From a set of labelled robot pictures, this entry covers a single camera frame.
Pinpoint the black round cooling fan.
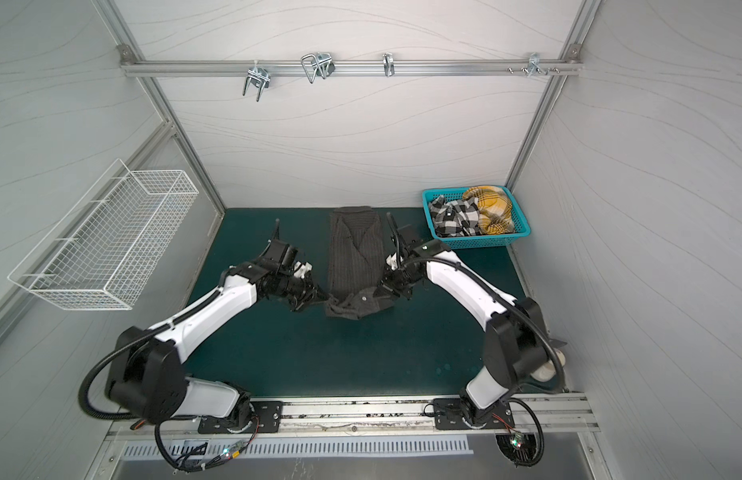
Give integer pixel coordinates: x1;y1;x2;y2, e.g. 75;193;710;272
496;432;544;467

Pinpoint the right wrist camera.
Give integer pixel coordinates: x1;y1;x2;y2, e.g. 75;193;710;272
385;253;399;270

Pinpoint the dark grey striped shirt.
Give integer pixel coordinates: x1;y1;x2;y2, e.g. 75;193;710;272
325;206;394;320

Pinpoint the yellow plaid shirt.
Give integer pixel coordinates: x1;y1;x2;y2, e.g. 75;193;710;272
462;186;515;235

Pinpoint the black white plaid shirt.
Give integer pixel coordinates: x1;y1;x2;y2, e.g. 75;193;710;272
428;195;482;238

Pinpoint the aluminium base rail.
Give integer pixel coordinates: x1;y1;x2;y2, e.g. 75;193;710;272
106;392;601;442

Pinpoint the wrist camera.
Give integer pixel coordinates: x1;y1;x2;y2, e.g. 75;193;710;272
293;262;313;279
385;253;399;270

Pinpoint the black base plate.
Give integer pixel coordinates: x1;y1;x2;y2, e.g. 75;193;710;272
423;397;515;431
198;400;283;435

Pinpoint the white slotted cable duct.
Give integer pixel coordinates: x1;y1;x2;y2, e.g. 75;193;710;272
121;435;474;461

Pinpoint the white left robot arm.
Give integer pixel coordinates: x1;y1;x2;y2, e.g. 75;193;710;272
77;239;328;432

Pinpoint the metal u-bolt clamp middle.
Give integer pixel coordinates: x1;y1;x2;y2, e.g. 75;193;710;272
300;52;336;84

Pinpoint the white wire basket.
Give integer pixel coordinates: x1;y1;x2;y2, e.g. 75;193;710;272
8;159;199;311

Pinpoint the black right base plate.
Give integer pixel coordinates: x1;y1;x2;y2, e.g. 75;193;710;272
423;397;515;431

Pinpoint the small metal ring clamp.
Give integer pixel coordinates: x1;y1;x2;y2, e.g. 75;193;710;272
382;52;395;78

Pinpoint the white tape roll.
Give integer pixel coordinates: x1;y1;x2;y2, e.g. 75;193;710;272
531;339;568;383

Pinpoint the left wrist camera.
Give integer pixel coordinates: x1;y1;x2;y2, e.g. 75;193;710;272
293;262;313;279

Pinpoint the teal plastic basket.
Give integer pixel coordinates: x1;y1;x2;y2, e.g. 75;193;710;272
422;187;531;249

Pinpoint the metal bracket clamp right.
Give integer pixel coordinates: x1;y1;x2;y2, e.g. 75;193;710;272
507;53;559;77

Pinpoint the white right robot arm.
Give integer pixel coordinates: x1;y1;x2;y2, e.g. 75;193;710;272
381;215;566;429

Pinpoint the black left cable bundle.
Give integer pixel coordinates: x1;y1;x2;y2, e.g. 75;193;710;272
153;413;261;474

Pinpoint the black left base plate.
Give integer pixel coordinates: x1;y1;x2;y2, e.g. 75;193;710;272
198;400;283;435

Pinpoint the aluminium top rail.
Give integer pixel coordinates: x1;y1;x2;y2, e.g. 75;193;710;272
121;57;584;78

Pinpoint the metal u-bolt clamp left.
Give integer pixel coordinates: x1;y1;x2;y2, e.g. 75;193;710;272
242;64;271;102

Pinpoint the metal u-bolt clamp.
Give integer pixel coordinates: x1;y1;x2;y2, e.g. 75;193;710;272
242;64;271;102
300;52;336;84

